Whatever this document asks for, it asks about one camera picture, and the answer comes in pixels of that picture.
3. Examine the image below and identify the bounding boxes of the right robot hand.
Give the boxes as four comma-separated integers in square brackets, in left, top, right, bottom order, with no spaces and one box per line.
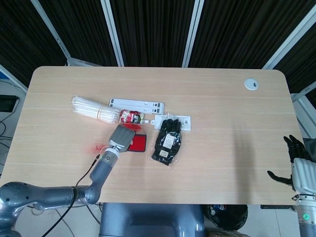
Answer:
[268,134,316,196]

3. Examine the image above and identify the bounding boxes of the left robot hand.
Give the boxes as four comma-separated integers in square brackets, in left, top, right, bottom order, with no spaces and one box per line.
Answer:
[107,124,137,153]

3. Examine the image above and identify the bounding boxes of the red ink pad black case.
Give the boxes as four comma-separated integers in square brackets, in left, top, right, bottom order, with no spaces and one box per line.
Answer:
[128,133,148,153]

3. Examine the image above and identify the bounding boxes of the clear box with red base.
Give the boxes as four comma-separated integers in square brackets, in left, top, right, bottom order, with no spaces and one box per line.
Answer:
[122,122,144,132]

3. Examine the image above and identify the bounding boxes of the red snack packet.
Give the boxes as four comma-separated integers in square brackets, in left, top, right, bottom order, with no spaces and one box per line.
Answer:
[119,110,145,124]

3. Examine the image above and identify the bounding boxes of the long white flat box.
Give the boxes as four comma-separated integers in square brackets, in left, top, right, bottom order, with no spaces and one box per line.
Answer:
[109,98,165,115]

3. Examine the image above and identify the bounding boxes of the bundle of white straws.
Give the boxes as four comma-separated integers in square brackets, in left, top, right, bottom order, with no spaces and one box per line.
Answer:
[71,95,119,123]

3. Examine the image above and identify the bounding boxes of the black floor power strip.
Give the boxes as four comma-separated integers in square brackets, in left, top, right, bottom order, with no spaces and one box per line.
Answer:
[260,204,298,211]

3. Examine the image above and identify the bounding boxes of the black gloves in plastic bag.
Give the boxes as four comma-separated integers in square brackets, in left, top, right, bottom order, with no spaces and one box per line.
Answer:
[147,112,185,168]

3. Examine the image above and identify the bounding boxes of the white socket plate package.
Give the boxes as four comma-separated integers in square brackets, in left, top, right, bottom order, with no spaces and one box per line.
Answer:
[150,114,192,132]

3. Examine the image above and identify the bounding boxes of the dark grey robot torso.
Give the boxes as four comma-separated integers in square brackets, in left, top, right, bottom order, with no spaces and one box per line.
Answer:
[98,202,206,237]

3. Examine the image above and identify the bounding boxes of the black trash bin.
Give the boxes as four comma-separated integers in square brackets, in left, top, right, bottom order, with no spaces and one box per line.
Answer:
[205,204,249,232]

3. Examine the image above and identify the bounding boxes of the brown cardboard box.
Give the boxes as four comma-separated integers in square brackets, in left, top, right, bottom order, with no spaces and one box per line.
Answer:
[206,229,239,237]

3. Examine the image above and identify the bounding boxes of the black device with screen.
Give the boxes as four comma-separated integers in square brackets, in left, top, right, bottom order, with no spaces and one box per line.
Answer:
[0,95,20,113]

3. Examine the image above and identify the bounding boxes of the blue white board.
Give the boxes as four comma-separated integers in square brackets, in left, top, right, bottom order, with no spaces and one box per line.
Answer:
[0,64,28,93]

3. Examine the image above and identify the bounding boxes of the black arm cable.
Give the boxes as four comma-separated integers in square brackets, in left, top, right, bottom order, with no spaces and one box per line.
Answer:
[40,154,101,237]

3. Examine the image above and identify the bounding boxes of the grey cable grommet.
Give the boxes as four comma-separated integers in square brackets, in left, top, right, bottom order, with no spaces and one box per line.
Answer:
[244,78,260,91]

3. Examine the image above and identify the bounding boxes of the white partition post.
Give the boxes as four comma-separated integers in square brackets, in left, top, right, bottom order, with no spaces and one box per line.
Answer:
[262,11,316,70]
[31,0,72,65]
[100,0,124,67]
[182,0,205,68]

